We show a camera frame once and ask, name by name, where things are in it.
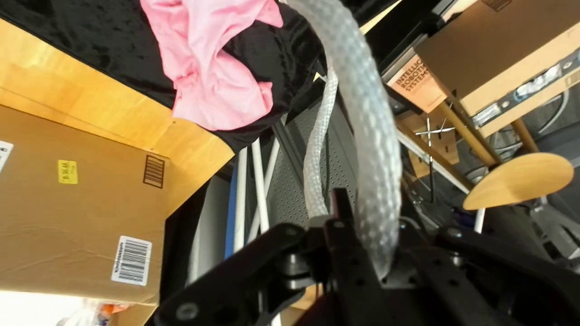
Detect cardboard box with black strip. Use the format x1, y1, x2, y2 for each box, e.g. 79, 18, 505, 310
414, 0, 580, 140

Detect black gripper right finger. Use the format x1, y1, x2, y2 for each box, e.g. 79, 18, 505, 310
364, 225, 580, 326

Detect wooden stool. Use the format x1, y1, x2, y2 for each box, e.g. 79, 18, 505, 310
461, 151, 576, 234

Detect barcode labelled cardboard box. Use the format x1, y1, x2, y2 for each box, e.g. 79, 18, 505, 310
0, 105, 182, 306

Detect white table frame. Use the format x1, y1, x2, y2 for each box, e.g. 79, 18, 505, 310
231, 136, 282, 247

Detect pink cloth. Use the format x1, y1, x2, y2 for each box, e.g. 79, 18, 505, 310
139, 0, 286, 133

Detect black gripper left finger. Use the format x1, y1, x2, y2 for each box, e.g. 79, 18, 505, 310
152, 187, 364, 326

